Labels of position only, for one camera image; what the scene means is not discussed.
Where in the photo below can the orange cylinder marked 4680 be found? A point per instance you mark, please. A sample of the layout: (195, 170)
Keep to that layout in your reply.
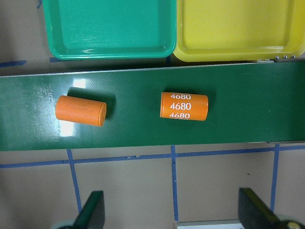
(184, 106)

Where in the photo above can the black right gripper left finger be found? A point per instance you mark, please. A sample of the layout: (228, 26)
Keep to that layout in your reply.
(92, 215)

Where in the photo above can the green plastic tray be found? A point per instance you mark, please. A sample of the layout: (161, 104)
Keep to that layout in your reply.
(110, 29)

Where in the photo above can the green conveyor belt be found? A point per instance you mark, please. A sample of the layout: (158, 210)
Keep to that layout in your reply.
(255, 102)

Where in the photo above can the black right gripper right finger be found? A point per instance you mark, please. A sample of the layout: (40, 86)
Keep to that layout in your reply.
(253, 213)

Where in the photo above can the plain orange cylinder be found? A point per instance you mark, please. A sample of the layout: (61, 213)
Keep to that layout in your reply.
(79, 110)

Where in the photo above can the yellow plastic tray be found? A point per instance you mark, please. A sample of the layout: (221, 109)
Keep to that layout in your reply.
(239, 30)

